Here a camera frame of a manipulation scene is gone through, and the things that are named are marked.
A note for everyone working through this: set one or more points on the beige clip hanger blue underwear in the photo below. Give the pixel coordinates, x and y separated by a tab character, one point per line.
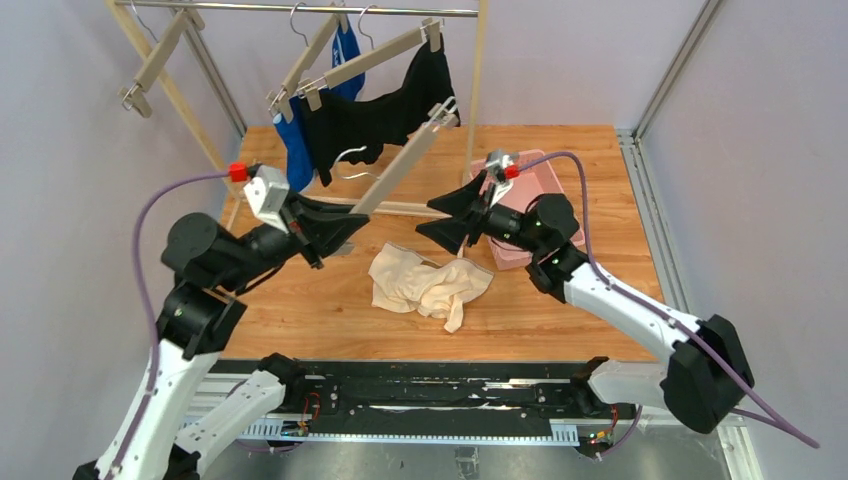
279	101

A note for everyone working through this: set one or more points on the beige clip hanger black underwear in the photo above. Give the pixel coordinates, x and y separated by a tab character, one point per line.
430	31

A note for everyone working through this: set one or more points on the aluminium frame post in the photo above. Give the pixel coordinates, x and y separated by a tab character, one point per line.
699	28

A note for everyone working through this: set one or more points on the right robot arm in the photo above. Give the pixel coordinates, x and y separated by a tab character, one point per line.
703	372

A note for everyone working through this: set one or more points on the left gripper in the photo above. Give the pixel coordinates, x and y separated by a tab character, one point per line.
301	230

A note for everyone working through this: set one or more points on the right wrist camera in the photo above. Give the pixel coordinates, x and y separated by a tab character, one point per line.
501	169

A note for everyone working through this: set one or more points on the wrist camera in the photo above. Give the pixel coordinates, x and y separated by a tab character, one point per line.
266	189
501	169

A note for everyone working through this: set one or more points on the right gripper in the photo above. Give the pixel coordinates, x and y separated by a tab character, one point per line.
475	217

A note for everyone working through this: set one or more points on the beige clip hanger cream underwear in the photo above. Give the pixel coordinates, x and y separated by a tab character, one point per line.
442	116

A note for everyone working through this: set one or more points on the empty beige clip hanger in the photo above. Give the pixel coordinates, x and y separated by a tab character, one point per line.
133	98

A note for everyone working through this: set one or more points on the pink plastic basket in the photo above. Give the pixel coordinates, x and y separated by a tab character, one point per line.
531	183

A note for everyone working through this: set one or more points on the wooden clothes rack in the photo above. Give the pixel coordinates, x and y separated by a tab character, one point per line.
126	16

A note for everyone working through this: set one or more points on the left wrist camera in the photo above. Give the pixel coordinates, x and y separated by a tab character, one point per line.
266	189

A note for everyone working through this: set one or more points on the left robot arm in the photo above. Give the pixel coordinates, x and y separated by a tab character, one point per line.
213	269

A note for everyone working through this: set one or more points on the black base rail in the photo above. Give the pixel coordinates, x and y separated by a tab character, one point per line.
474	403

